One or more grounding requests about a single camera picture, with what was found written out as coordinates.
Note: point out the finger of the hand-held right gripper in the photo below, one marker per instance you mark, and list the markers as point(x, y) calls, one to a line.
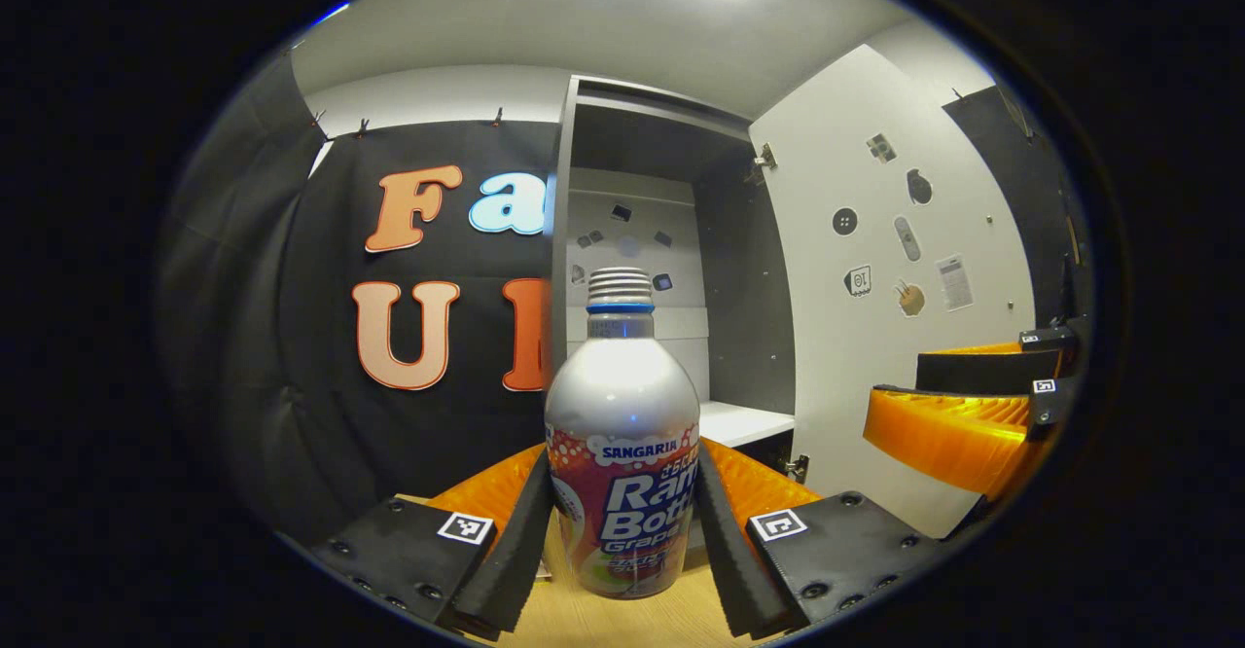
point(953, 434)
point(982, 373)

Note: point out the white cabinet door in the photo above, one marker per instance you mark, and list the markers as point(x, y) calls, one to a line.
point(817, 337)

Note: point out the white cabinet shelf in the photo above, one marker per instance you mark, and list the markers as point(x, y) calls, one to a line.
point(744, 424)

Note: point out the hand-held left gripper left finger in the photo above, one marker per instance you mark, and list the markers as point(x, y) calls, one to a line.
point(515, 570)

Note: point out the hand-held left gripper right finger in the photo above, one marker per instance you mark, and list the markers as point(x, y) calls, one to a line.
point(734, 570)

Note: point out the silver bottle with colourful label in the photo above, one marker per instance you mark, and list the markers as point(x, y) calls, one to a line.
point(622, 405)

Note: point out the metal door hinge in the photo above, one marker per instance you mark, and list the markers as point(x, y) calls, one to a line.
point(765, 157)
point(798, 468)

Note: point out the black backdrop cloth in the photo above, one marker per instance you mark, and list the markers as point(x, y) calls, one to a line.
point(311, 414)

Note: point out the ceiling light panel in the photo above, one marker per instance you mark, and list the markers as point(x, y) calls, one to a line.
point(333, 13)

